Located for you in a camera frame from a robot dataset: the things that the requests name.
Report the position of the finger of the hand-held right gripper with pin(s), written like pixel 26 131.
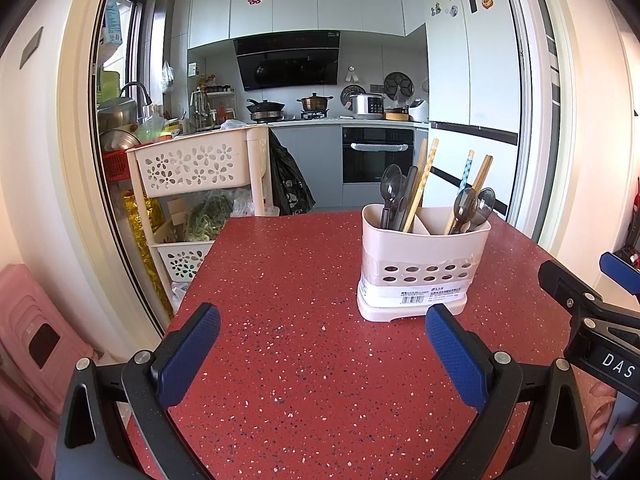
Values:
pixel 565 282
pixel 620 272

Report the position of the black range hood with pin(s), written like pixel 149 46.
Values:
pixel 285 65

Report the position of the large round black trivet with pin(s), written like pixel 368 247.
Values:
pixel 398 82

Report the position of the blue and white carton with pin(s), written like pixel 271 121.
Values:
pixel 112 22

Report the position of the gas stove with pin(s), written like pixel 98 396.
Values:
pixel 290 118

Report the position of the white wall hook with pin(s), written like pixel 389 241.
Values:
pixel 351 75

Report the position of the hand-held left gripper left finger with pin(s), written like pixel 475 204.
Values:
pixel 192 355

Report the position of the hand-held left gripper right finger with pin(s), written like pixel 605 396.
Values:
pixel 455 360

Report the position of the pink plastic stool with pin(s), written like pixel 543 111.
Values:
pixel 30 300

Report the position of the wooden board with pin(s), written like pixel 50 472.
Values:
pixel 397 116

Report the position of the large steel pot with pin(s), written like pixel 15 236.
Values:
pixel 117 115

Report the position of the person's right hand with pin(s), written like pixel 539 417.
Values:
pixel 628 439

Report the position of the green vegetables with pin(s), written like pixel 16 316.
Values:
pixel 207 215

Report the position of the plain bamboo chopstick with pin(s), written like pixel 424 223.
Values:
pixel 482 172
pixel 419 170

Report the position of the small round black trivet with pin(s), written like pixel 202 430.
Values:
pixel 349 92

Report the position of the silver rice cooker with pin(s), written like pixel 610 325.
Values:
pixel 367 106

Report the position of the dark translucent plastic spoon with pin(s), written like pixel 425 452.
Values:
pixel 464 205
pixel 410 180
pixel 390 177
pixel 399 189
pixel 485 200

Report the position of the blue patterned bamboo chopstick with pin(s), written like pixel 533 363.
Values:
pixel 468 170
pixel 430 160

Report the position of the cream plastic storage cart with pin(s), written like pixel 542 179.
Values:
pixel 200 165

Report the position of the black plastic bag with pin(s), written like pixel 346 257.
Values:
pixel 290 185

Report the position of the gold foil bag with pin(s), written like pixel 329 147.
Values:
pixel 142 240

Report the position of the black wok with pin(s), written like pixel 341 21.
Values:
pixel 265 107

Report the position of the white bread machine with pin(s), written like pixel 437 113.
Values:
pixel 419 109

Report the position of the white refrigerator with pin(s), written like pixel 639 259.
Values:
pixel 495 60

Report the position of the cream plastic utensil holder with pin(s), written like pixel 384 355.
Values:
pixel 425 260

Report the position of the white wall cabinets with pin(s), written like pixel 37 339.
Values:
pixel 295 10

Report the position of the grey wall switch panel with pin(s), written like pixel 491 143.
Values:
pixel 31 49

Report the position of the white spice rack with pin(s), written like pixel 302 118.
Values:
pixel 215 107

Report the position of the red plastic basket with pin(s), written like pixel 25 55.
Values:
pixel 117 167

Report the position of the black built-in oven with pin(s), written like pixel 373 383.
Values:
pixel 375 165

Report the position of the grey base cabinets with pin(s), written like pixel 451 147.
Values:
pixel 320 170

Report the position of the dark kitchen faucet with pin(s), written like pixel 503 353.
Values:
pixel 135 85

